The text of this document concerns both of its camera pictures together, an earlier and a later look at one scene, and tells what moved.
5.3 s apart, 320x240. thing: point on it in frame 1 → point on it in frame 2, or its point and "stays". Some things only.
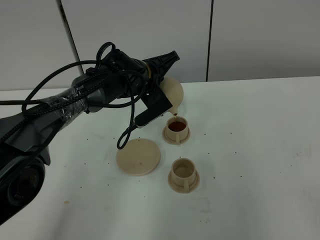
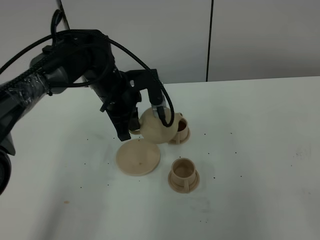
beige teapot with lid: x=174 y=92 → x=153 y=130
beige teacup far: x=176 y=131 stays
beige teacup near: x=183 y=177 stays
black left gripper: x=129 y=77 → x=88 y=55
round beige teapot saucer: x=138 y=157 stays
